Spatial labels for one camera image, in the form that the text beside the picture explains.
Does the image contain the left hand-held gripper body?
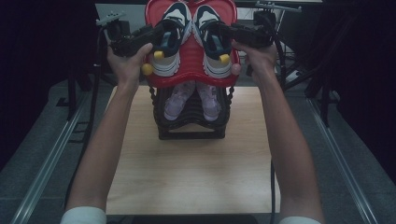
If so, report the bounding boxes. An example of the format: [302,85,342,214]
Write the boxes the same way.
[95,11,157,58]

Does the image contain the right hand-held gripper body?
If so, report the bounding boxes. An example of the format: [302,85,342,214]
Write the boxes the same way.
[233,2,303,49]

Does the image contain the navy and white sneaker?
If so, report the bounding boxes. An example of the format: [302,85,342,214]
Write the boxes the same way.
[192,4,233,79]
[149,2,193,78]

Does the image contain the red and black shoe rack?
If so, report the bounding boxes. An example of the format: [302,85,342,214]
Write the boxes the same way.
[141,0,243,141]

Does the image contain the purple sandal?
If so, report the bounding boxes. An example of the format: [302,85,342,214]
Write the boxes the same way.
[163,79,197,121]
[195,81,222,121]

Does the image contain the person's right hand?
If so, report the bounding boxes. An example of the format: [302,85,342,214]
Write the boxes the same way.
[232,41,278,84]

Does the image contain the person's left hand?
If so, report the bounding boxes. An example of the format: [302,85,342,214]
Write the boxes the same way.
[106,42,154,91]

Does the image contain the white power strip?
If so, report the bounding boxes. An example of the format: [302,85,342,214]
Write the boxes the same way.
[284,69,304,83]

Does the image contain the black metal stand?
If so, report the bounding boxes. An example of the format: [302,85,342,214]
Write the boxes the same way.
[55,65,120,122]

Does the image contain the dark curtain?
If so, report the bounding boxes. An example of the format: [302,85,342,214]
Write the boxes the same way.
[0,0,118,172]
[276,0,396,185]

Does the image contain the black tripod stand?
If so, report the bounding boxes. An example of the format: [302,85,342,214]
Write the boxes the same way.
[279,55,340,129]

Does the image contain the white left sleeve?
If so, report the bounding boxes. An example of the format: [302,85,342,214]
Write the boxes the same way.
[60,205,107,224]

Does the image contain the white sleeve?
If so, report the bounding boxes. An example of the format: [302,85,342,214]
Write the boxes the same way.
[60,205,107,224]
[278,216,321,224]

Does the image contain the white right sleeve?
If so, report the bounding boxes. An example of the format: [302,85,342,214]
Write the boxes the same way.
[278,216,321,224]

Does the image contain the metal floor rail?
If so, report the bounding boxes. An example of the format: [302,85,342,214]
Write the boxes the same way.
[306,97,379,224]
[10,92,90,224]

